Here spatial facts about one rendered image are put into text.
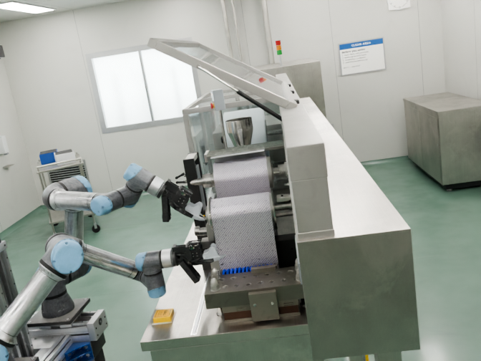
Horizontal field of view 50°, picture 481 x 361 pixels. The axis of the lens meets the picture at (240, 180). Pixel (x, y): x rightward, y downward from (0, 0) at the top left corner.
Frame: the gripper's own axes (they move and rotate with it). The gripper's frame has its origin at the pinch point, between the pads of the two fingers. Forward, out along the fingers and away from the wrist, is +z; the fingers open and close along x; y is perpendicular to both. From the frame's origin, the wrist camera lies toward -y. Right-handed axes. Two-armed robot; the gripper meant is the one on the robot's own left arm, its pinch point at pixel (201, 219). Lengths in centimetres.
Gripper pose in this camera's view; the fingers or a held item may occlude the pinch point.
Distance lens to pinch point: 209.2
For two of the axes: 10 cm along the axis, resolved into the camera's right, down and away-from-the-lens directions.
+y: 5.2, -8.2, -2.4
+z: 8.5, 5.1, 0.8
